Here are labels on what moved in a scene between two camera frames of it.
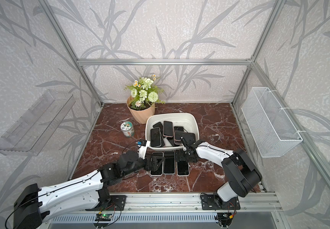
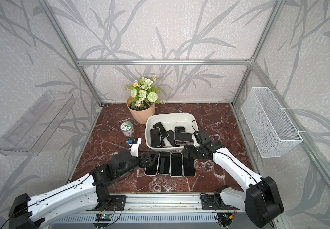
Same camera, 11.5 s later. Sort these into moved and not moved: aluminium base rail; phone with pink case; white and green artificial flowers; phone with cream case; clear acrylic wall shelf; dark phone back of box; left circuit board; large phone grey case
Moved: phone with cream case; phone with pink case
Not moved: clear acrylic wall shelf; white and green artificial flowers; aluminium base rail; left circuit board; dark phone back of box; large phone grey case
